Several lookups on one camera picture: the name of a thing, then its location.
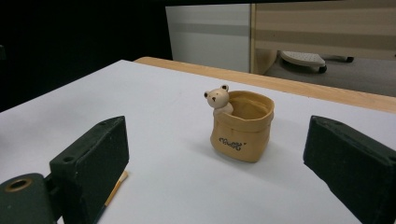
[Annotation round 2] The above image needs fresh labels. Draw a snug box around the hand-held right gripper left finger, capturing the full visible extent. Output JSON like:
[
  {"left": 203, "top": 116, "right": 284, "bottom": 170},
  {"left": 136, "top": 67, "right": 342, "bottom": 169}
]
[{"left": 49, "top": 115, "right": 130, "bottom": 224}]

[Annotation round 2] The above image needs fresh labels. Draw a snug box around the tan ceramic bear pot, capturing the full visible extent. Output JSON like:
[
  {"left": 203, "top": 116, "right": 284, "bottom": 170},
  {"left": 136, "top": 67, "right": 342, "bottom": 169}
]
[{"left": 204, "top": 84, "right": 276, "bottom": 163}]

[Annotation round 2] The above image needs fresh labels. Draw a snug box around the white cabinet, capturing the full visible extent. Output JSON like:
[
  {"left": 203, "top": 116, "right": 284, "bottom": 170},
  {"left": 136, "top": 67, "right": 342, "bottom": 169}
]
[{"left": 164, "top": 3, "right": 252, "bottom": 74}]

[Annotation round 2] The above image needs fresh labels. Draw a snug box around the white wheeled footrest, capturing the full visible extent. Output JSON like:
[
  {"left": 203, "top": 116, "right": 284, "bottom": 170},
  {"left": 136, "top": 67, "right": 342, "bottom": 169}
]
[{"left": 278, "top": 50, "right": 355, "bottom": 75}]

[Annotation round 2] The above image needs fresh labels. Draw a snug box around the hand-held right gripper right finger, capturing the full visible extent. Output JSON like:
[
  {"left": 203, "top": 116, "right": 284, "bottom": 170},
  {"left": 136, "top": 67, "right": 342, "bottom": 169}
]
[{"left": 303, "top": 115, "right": 396, "bottom": 224}]

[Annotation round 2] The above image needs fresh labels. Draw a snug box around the orange and white pencil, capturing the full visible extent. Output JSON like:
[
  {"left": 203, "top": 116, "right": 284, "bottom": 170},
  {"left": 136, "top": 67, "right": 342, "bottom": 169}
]
[{"left": 104, "top": 170, "right": 129, "bottom": 207}]

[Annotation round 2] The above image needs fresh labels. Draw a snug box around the wooden striped cabinet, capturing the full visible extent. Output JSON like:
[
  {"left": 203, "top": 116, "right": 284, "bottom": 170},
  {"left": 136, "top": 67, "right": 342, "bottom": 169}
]
[{"left": 249, "top": 0, "right": 396, "bottom": 76}]

